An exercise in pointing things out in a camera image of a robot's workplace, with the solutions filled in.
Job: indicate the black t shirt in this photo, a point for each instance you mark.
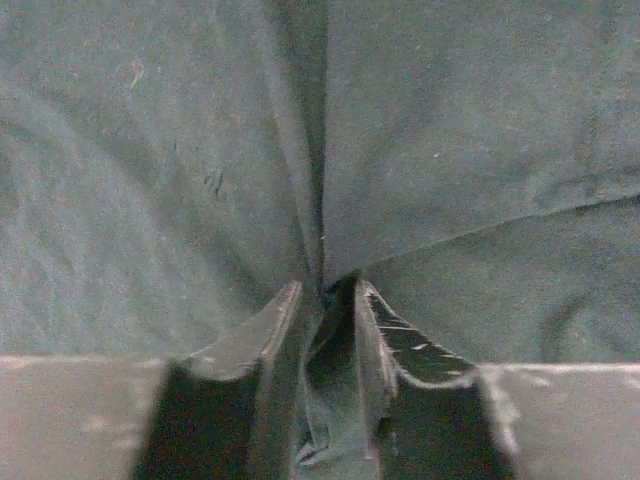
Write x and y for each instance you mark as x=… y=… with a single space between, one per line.
x=168 y=166

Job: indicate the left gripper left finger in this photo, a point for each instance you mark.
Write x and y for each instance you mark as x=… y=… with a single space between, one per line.
x=228 y=410

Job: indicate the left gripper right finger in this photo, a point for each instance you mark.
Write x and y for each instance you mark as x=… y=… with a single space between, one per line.
x=423 y=409

